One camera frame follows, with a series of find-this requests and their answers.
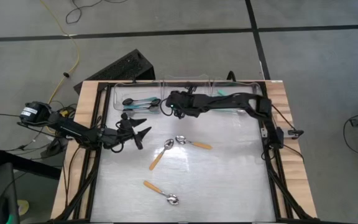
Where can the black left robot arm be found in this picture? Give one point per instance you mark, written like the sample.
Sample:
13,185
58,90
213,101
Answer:
73,132

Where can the clear plastic bin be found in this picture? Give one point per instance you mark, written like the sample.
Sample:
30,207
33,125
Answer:
135,90
197,85
244,87

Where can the white glossy table mat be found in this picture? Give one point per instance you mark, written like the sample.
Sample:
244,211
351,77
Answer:
228,193

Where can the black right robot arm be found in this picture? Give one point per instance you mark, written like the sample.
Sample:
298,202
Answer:
228,101

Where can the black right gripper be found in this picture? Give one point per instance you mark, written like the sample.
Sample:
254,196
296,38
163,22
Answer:
183,101

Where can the grey bracket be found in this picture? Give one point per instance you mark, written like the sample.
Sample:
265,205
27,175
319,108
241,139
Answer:
292,133

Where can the yellow tape roll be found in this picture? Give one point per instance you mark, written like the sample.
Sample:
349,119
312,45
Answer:
23,208

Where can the black clamp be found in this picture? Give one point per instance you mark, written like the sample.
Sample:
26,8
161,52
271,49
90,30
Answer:
231,76

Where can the black perforated metal box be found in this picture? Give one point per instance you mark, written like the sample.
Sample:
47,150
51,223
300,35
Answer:
120,68

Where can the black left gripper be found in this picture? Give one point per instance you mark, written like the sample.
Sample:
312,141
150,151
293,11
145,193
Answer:
120,137

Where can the black aluminium table frame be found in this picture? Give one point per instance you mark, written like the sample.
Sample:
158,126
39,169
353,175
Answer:
102,90

